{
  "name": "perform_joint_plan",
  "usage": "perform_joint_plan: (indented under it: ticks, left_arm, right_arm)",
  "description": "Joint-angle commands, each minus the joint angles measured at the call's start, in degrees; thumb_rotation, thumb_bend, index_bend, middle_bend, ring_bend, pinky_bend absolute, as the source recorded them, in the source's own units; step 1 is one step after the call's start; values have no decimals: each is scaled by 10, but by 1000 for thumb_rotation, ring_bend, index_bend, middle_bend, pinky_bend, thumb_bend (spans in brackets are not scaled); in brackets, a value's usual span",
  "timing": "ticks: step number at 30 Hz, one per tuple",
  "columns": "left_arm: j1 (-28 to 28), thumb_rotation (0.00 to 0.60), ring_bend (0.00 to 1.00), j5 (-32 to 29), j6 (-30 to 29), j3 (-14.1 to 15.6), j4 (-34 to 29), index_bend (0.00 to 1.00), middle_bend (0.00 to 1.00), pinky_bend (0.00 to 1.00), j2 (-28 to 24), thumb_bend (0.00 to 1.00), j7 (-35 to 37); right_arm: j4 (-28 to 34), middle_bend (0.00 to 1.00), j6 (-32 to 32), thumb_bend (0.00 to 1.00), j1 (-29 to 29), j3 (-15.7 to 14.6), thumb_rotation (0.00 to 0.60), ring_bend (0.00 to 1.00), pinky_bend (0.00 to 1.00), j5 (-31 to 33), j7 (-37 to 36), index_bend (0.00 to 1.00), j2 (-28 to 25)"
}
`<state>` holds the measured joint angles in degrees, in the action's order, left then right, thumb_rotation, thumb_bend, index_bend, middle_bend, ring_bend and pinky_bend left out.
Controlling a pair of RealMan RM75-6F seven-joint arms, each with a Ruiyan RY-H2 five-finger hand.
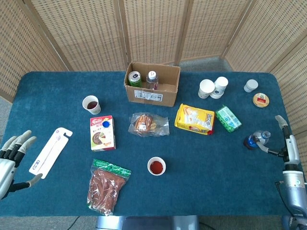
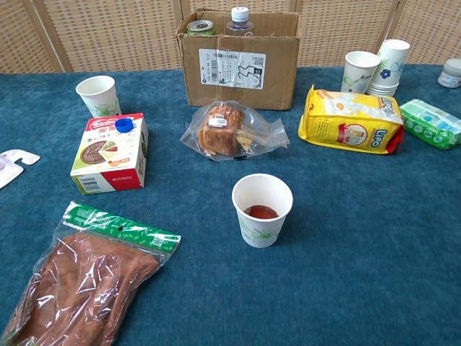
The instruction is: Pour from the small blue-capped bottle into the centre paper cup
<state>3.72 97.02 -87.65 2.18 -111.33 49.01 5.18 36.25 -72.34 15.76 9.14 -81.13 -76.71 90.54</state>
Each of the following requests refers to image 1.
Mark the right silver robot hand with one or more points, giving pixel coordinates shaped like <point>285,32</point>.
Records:
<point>292,151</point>

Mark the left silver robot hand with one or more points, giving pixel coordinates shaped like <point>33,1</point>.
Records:
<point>4,170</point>

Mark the small clear water bottle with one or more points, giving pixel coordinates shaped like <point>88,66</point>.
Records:
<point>250,142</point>

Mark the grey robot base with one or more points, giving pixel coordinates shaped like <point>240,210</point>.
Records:
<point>144,224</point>

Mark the white paper cup right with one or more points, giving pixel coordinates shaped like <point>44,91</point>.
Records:
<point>221,83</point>

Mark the empty single paper cup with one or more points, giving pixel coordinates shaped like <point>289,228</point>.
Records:
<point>205,88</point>

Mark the paper cup with dark drink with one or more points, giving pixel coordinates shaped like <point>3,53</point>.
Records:
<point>94,110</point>

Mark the paper cup red tea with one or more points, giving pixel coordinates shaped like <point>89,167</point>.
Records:
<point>156,166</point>

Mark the white toothbrush package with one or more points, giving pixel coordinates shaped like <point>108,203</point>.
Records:
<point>48,155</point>

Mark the round gold red tin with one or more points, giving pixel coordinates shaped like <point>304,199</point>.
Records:
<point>260,100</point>

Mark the green tissue pack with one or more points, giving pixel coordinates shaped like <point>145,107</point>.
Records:
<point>227,118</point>

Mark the small white jar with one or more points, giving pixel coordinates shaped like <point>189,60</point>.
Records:
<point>251,85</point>

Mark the blue table cloth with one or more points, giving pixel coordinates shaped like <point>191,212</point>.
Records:
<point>216,179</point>

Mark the red white snack box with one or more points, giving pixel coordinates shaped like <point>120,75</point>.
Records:
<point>103,139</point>

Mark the yellow Lipo biscuit bag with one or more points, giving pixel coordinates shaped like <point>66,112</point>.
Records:
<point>194,118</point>

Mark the bagged bread loaf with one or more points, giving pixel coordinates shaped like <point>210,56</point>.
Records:
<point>144,124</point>

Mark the brown cardboard box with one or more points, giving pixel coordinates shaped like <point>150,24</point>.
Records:
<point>153,97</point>

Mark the clear bottle with white cap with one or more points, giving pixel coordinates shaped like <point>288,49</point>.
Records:
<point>152,80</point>

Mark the green drink can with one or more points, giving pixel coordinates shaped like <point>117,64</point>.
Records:
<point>134,79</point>

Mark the wicker folding screen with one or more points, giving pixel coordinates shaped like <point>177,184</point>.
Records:
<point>153,28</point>

